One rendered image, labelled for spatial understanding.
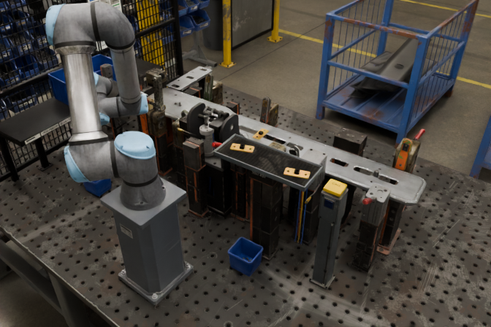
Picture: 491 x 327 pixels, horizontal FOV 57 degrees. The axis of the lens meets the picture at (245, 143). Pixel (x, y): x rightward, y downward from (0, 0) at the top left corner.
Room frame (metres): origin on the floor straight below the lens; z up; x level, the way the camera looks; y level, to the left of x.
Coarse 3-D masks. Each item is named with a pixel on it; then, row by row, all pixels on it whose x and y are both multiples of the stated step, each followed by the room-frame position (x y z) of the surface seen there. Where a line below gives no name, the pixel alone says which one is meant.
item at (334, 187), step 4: (332, 180) 1.17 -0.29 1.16; (336, 180) 1.17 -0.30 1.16; (328, 184) 1.15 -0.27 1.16; (332, 184) 1.15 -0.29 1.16; (336, 184) 1.15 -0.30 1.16; (340, 184) 1.15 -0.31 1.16; (344, 184) 1.15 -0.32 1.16; (324, 188) 1.13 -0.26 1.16; (328, 188) 1.13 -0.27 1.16; (332, 188) 1.13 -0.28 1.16; (336, 188) 1.13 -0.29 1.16; (340, 188) 1.13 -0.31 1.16; (344, 188) 1.13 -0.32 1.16; (328, 192) 1.12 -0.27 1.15; (332, 192) 1.12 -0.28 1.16; (336, 192) 1.11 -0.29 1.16; (340, 192) 1.11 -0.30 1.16
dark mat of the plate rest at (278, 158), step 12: (228, 144) 1.38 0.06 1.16; (240, 144) 1.38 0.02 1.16; (252, 144) 1.38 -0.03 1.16; (240, 156) 1.31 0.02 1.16; (252, 156) 1.31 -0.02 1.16; (264, 156) 1.31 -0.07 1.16; (276, 156) 1.31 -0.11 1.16; (288, 156) 1.31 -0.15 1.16; (264, 168) 1.24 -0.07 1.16; (276, 168) 1.24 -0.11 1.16; (300, 168) 1.24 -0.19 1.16; (312, 168) 1.24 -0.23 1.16; (300, 180) 1.17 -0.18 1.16
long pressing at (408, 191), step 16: (176, 96) 2.04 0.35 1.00; (192, 96) 2.04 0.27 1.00; (176, 112) 1.88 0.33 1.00; (256, 128) 1.74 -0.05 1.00; (272, 128) 1.74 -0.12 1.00; (304, 144) 1.62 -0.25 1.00; (320, 144) 1.62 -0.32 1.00; (352, 160) 1.50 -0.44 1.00; (368, 160) 1.50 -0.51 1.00; (336, 176) 1.39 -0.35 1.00; (352, 176) 1.40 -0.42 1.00; (368, 176) 1.40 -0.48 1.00; (384, 176) 1.40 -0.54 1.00; (400, 176) 1.40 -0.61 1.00; (416, 176) 1.40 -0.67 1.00; (400, 192) 1.30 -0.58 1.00; (416, 192) 1.30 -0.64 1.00
